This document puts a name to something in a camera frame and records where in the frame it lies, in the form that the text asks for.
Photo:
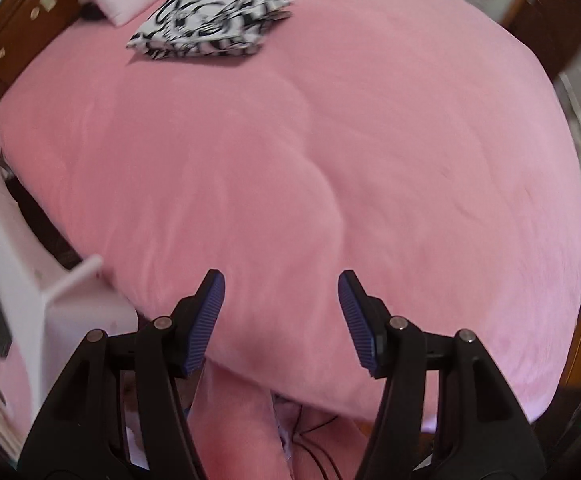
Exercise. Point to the white appliance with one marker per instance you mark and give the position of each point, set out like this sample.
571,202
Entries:
20,270

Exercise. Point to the pink bed blanket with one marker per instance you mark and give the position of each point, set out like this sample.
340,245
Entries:
320,160

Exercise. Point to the white black printed garment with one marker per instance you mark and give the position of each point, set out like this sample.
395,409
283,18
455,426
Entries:
205,20

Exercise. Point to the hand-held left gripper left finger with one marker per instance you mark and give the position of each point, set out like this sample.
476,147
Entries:
205,320

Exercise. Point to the wooden door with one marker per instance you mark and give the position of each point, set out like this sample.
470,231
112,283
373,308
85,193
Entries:
530,5

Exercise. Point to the wooden headboard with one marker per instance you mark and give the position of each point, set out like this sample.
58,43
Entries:
20,30

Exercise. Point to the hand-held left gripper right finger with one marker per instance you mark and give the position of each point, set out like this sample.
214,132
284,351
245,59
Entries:
358,320

